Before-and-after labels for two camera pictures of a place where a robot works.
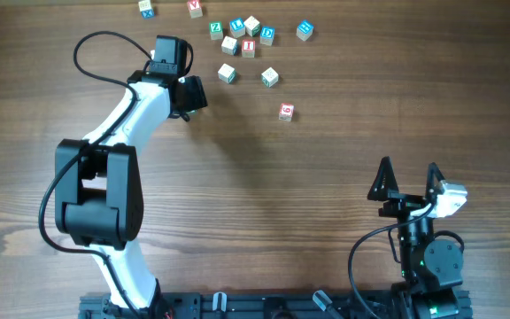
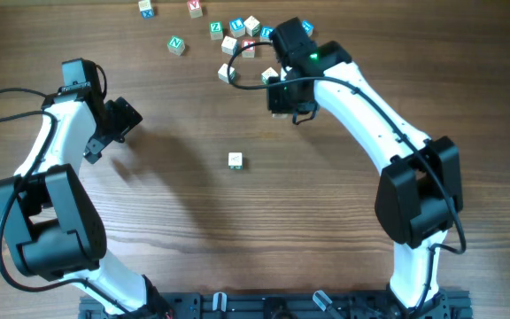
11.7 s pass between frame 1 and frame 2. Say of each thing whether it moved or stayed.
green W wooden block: stayed
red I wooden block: stayed
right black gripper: moved
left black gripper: moved
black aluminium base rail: stayed
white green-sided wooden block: stayed
